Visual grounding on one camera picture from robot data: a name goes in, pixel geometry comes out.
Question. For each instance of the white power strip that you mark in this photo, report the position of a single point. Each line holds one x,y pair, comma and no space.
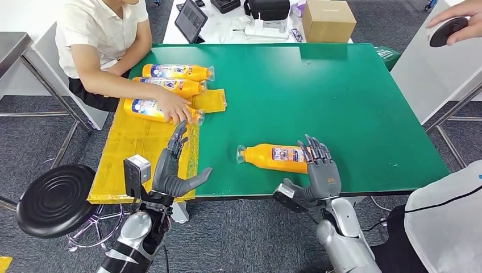
265,33

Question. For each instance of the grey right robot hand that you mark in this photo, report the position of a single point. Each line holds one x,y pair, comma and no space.
324,181

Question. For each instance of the orange plastic bottle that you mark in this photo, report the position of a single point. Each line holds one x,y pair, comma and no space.
143,109
184,87
263,158
177,73

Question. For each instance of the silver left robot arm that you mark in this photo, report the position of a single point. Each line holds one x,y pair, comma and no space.
131,237

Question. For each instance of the black round stool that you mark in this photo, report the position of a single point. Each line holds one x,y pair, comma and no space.
56,201

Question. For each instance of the black bag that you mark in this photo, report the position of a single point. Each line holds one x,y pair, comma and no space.
267,9

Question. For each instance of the yellow taped cardboard mat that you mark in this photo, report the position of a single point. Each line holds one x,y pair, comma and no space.
131,158

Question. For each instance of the brown cardboard box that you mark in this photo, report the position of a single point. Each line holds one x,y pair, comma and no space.
327,24

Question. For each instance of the green bin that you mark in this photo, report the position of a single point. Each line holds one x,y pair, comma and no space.
386,56

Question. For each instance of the steel table frame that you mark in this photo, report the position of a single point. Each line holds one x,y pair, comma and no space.
452,113

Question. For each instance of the person's hand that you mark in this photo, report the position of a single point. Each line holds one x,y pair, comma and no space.
467,11

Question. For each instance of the person's right hand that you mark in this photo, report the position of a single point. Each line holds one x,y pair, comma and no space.
175,109

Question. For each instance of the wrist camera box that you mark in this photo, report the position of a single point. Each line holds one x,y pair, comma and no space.
136,173
287,199

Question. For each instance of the person's left forearm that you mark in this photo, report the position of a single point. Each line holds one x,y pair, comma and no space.
135,51

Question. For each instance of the translucent plastic bag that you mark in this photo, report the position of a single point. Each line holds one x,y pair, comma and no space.
298,8

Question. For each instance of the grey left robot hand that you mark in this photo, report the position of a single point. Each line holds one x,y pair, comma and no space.
167,177

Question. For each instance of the purple packet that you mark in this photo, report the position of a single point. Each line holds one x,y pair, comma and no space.
296,36

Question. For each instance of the black tray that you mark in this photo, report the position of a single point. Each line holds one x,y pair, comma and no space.
225,4

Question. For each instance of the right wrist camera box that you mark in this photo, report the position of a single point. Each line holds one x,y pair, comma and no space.
287,199

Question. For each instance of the stainless steel table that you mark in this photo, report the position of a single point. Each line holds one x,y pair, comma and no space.
11,45

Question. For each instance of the dark tablet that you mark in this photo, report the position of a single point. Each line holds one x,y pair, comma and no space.
190,20

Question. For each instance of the yellow floor object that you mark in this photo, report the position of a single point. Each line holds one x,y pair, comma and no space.
4,263

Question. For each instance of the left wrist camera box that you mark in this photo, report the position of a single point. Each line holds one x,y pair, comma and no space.
136,173

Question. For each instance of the round black white device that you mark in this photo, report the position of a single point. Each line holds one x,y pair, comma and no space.
448,32

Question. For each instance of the person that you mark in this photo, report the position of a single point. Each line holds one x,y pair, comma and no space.
448,226
94,34

